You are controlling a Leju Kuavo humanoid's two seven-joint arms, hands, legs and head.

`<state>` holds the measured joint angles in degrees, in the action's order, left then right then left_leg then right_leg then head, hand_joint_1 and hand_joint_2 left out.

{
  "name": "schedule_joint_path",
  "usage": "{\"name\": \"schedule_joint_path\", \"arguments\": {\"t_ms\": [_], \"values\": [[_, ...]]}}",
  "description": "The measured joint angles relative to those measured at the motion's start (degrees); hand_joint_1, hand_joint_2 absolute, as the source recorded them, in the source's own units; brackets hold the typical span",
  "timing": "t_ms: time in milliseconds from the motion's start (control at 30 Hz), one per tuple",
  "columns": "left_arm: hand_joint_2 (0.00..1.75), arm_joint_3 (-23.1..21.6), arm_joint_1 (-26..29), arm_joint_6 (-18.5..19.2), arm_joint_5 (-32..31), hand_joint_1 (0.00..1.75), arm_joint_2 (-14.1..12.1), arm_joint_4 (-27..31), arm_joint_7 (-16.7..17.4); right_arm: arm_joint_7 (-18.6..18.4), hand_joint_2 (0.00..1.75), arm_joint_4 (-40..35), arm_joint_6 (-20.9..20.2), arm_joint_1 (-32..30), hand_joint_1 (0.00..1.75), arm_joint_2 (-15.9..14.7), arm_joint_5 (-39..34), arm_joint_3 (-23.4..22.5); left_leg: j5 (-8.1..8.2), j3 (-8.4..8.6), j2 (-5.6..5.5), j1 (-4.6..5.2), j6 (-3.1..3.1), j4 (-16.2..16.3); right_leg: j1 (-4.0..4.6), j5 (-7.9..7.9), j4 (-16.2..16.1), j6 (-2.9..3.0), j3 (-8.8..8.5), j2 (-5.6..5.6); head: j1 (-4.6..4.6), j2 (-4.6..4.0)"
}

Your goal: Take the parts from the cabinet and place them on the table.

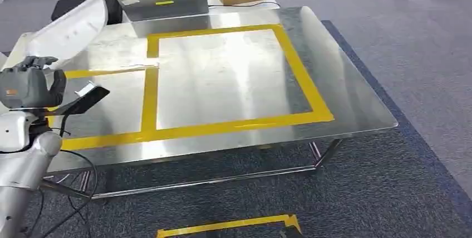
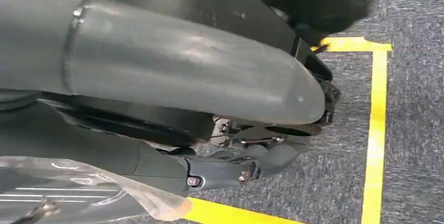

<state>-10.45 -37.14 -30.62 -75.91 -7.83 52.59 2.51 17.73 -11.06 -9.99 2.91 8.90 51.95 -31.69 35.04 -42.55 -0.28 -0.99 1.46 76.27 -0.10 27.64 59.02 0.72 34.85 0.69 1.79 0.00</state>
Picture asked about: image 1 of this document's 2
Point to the black angled bracket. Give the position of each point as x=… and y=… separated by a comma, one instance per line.
x=86, y=100

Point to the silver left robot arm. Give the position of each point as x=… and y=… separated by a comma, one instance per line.
x=25, y=166

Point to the white plastic car part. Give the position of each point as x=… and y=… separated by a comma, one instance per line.
x=66, y=33

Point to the yellow floor tape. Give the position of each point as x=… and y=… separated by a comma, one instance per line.
x=228, y=225

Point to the steel bench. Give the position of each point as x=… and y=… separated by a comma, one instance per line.
x=228, y=81

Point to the yellow bench tape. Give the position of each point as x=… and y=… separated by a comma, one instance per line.
x=302, y=85

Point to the black bag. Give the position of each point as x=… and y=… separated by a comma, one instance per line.
x=66, y=6

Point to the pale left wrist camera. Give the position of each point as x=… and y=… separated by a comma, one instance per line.
x=13, y=131

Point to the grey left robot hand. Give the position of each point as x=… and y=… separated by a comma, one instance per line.
x=25, y=85

